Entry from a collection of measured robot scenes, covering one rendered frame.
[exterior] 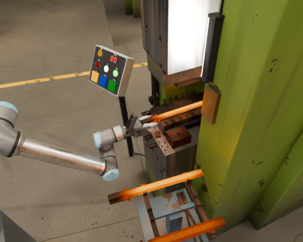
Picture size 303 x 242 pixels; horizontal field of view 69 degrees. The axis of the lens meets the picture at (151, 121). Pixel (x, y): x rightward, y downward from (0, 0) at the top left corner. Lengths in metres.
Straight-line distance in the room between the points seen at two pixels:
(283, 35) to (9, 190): 2.50
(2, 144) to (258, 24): 1.00
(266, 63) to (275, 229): 1.67
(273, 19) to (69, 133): 2.50
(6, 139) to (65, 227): 1.29
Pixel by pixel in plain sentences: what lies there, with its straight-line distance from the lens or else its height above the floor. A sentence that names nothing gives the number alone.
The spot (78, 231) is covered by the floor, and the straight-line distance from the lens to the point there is 2.15.
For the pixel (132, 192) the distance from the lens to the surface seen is 1.05.
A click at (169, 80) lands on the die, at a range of 1.11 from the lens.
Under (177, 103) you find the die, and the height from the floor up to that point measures 0.99.
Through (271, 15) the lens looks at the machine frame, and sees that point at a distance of 0.73.
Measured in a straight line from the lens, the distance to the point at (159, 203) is 1.32.
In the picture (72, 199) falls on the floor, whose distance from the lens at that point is 2.30.
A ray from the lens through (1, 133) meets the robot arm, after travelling 1.07.
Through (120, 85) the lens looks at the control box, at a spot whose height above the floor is 1.03.
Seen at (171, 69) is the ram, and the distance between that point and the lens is 1.02.
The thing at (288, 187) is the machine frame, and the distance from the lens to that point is 1.61.
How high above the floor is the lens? 1.91
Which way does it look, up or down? 44 degrees down
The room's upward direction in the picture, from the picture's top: 3 degrees counter-clockwise
